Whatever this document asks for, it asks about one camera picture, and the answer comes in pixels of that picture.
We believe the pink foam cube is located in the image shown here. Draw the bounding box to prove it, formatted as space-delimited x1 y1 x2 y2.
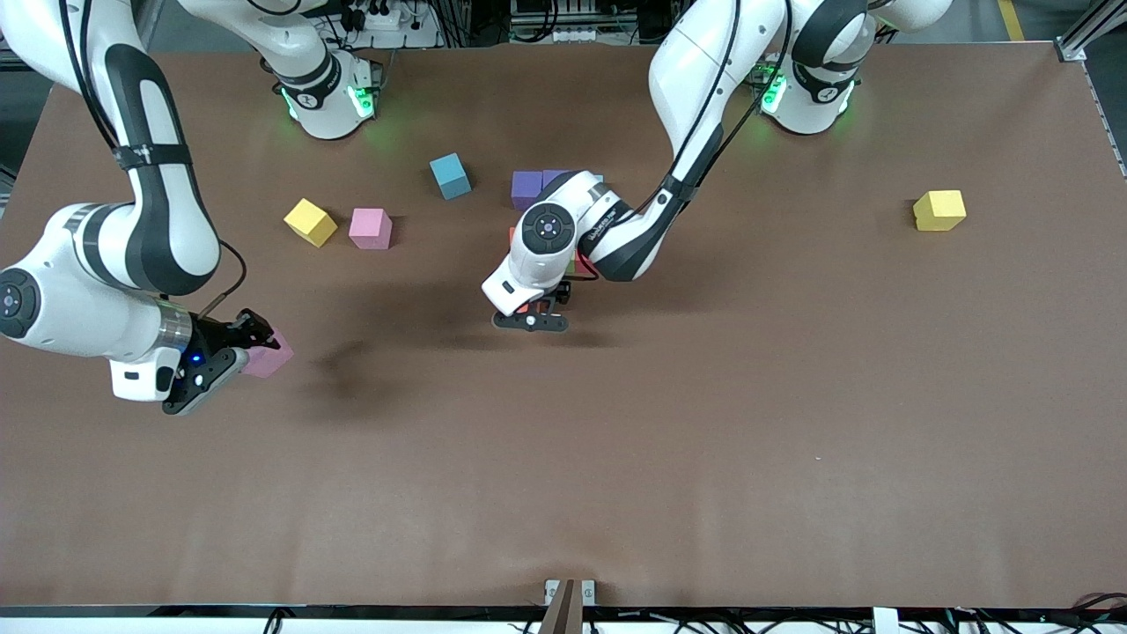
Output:
349 208 394 251
244 329 296 380

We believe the yellow foam cube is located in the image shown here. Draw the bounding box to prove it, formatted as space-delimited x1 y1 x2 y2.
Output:
284 198 338 248
913 190 968 232

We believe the cyan foam cube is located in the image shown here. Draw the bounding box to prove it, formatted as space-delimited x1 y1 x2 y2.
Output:
430 153 473 201

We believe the table cover sheet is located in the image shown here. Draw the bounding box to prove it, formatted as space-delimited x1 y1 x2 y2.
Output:
0 42 1127 610

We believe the dark equipment rack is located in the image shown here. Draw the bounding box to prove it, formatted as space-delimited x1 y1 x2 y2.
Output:
445 0 696 47

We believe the large white power strip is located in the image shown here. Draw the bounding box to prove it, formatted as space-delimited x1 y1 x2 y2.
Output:
330 0 441 50

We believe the black right camera mount plate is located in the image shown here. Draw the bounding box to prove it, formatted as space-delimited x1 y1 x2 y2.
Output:
161 347 251 417

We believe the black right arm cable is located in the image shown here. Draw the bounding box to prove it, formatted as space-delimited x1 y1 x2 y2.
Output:
57 0 248 320

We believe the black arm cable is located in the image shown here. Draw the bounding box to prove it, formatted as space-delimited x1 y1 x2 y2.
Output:
634 0 798 221
57 0 248 320

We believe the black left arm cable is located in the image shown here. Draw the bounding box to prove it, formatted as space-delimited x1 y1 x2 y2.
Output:
634 0 798 221

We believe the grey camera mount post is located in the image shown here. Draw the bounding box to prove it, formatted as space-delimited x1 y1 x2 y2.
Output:
539 579 597 634

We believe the aluminium frame profile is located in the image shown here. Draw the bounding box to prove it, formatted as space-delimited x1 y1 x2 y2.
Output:
1054 0 1127 177
132 0 168 52

